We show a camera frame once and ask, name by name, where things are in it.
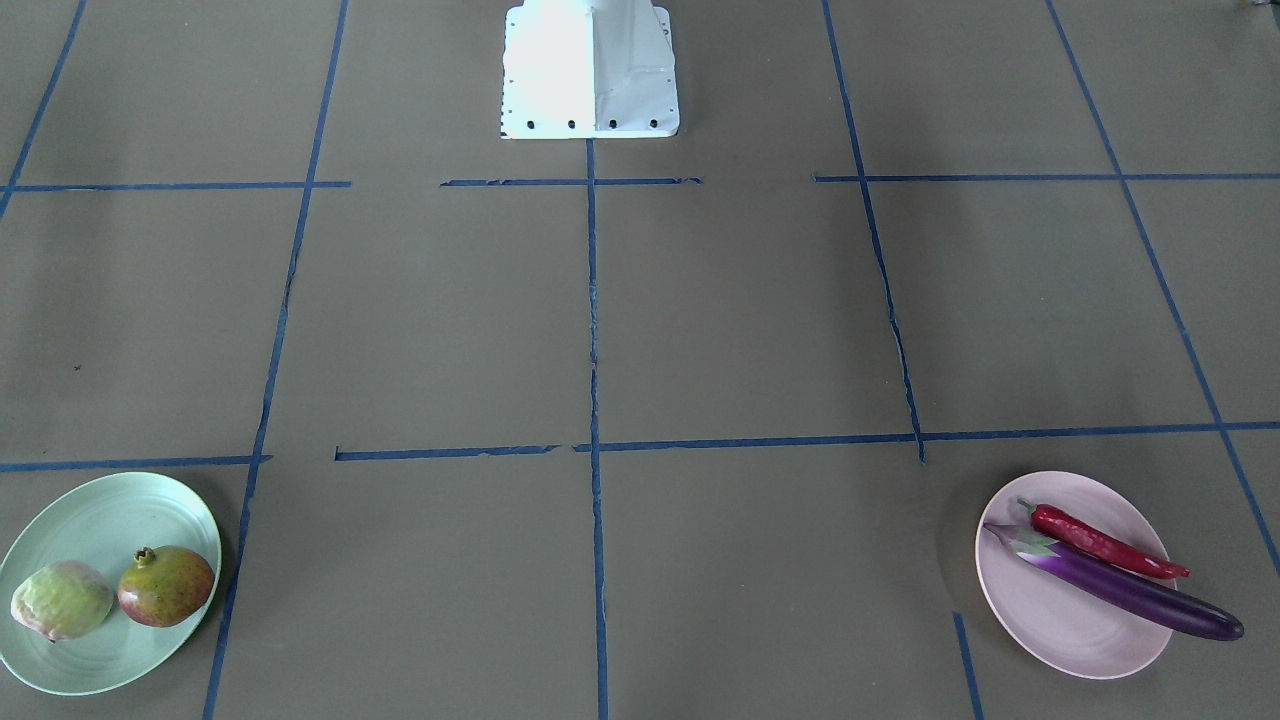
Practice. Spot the red chili pepper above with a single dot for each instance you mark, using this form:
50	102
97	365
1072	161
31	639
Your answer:
1060	525

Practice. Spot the red yellow pomegranate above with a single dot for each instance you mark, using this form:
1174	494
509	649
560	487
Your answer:
165	585

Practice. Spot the purple eggplant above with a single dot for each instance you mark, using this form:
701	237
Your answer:
1121	588

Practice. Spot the green pink guava fruit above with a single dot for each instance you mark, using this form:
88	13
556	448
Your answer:
63	601

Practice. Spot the pink plate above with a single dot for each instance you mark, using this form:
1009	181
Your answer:
1045	603

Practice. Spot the green plate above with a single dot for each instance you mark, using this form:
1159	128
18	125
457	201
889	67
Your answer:
102	523

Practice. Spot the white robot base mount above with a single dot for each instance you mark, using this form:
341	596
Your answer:
588	69

